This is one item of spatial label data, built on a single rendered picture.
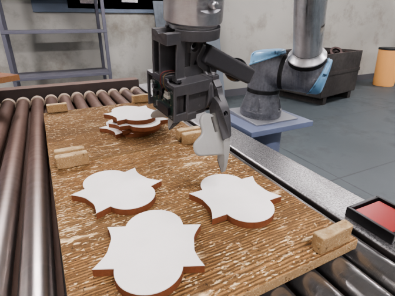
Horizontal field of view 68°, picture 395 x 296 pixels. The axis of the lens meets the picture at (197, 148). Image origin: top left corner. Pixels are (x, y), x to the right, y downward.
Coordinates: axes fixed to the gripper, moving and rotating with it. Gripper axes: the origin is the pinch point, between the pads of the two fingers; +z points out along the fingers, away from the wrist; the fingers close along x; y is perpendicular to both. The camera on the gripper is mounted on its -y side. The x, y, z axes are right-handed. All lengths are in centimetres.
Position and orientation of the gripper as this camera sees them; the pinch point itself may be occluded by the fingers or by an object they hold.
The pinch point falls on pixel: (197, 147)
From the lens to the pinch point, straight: 50.3
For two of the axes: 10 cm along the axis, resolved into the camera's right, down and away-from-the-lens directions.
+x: 6.0, 4.8, -6.4
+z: -0.5, 8.2, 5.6
